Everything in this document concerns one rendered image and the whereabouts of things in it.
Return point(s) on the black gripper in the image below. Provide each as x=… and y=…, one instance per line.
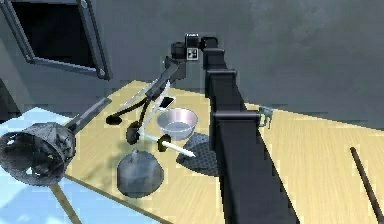
x=178, y=66

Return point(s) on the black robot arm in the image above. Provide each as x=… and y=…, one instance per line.
x=240, y=150

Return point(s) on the silver metal bowl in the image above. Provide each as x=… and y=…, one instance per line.
x=178, y=125

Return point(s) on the grey dome lid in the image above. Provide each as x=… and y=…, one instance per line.
x=140, y=175

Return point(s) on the white stick with black disc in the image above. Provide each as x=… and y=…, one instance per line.
x=176, y=148

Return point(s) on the dark round mesh mat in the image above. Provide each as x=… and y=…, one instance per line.
x=200, y=156

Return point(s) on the dark framed window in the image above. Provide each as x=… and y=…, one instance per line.
x=53, y=30

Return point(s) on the small grey figurine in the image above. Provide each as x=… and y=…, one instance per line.
x=266, y=115

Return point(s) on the light wooden table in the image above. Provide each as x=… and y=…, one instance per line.
x=316, y=166

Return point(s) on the dark brown rod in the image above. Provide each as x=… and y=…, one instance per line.
x=366, y=186

